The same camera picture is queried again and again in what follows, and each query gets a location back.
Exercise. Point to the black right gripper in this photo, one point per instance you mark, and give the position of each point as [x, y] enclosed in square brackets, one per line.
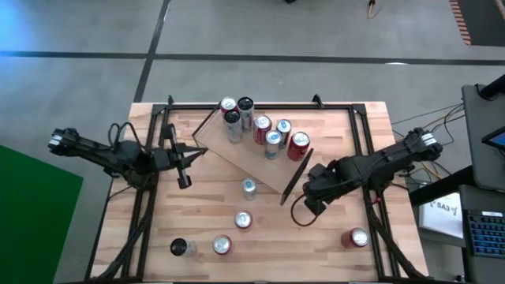
[331, 183]

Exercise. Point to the red Coca-Cola can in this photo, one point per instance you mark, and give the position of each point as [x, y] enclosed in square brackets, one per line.
[298, 144]
[360, 237]
[261, 126]

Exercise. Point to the white SA3 paper sign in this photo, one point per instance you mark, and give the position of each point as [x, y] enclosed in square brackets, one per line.
[442, 213]

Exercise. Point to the black aluminium rig frame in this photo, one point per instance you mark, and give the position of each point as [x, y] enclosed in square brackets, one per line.
[296, 106]

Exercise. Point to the wooden shelf with black frame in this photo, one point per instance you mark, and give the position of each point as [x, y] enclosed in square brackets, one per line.
[252, 165]

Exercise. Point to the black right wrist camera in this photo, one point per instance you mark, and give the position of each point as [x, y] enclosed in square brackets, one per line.
[317, 171]

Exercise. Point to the backlit black keyboard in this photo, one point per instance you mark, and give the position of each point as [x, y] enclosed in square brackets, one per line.
[487, 236]

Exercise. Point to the white Celsius palm can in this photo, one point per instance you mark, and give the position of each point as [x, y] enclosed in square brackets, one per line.
[246, 108]
[178, 247]

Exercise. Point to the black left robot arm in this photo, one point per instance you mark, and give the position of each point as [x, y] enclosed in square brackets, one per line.
[110, 155]

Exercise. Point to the monitor with blue screen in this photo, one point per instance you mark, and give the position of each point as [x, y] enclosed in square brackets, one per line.
[498, 139]

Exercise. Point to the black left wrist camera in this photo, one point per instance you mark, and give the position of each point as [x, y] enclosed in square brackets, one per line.
[170, 133]

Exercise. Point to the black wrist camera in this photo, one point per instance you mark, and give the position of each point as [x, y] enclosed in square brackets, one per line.
[170, 133]
[317, 171]

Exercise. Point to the black desk support bar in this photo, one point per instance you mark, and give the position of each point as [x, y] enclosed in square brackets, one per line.
[438, 187]

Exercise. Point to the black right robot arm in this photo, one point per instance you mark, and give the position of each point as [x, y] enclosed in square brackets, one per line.
[386, 161]

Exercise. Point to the white Celsius peach can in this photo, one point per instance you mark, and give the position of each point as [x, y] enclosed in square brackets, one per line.
[233, 122]

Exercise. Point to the red Fanta strawberry can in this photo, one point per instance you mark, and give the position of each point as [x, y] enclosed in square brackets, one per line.
[243, 219]
[228, 104]
[222, 244]

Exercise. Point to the blue silver Red Bull can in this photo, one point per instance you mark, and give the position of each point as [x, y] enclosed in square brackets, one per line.
[285, 126]
[249, 188]
[273, 142]

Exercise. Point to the green floor mat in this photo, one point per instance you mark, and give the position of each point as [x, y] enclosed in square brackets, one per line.
[31, 221]

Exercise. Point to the grey side desk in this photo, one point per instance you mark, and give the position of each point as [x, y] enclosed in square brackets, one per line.
[479, 272]
[485, 165]

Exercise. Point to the black hazard-striped floor mat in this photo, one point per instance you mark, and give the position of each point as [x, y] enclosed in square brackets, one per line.
[485, 23]

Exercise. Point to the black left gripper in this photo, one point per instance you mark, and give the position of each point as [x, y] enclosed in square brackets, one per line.
[167, 159]

